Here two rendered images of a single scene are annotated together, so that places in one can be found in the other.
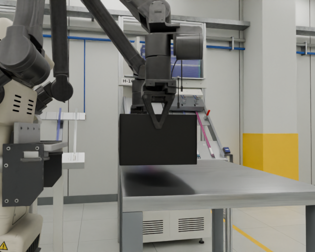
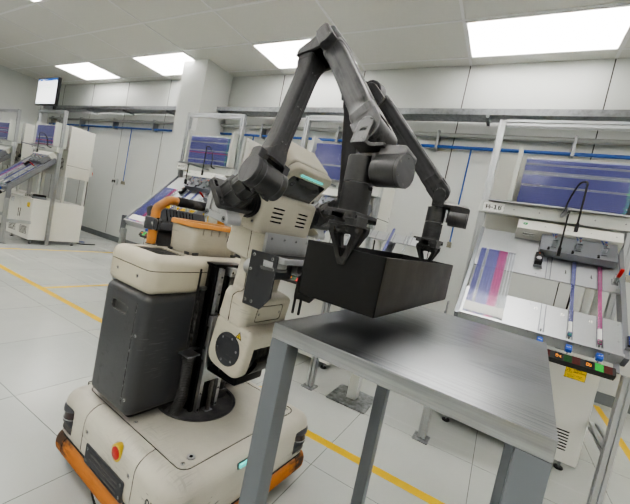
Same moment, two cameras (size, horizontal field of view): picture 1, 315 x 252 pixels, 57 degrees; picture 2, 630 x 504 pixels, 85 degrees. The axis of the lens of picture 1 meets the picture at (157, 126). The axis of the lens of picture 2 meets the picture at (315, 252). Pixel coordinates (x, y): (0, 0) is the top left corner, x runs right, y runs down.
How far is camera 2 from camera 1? 41 cm
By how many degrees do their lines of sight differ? 41
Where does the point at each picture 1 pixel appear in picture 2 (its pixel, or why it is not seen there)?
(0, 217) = (242, 311)
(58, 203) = not seen: hidden behind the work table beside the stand
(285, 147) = not seen: outside the picture
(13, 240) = (245, 334)
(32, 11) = (278, 131)
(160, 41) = (355, 163)
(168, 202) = (311, 345)
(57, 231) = not seen: hidden behind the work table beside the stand
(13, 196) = (249, 296)
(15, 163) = (256, 268)
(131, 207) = (279, 335)
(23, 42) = (256, 161)
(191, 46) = (383, 171)
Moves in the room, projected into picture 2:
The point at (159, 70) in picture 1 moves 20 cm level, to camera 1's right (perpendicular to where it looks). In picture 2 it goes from (347, 197) to (458, 210)
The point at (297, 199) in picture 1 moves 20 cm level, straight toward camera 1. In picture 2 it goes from (478, 420) to (348, 426)
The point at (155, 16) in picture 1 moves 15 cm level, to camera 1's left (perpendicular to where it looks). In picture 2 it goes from (358, 134) to (300, 136)
